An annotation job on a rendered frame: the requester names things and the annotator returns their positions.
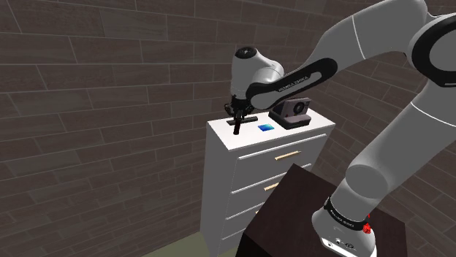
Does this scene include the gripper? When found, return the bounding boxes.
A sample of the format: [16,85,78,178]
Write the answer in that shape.
[224,94,253,136]

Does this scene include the black flat bar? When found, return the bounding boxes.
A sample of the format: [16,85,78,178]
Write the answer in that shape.
[226,115,259,126]

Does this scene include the white chest of drawers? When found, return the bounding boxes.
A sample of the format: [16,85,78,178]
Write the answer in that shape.
[199,108,336,257]

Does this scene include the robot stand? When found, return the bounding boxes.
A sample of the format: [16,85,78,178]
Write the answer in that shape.
[235,163,409,257]

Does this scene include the grey instant camera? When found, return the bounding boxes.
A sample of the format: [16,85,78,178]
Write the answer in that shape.
[267,96,312,130]

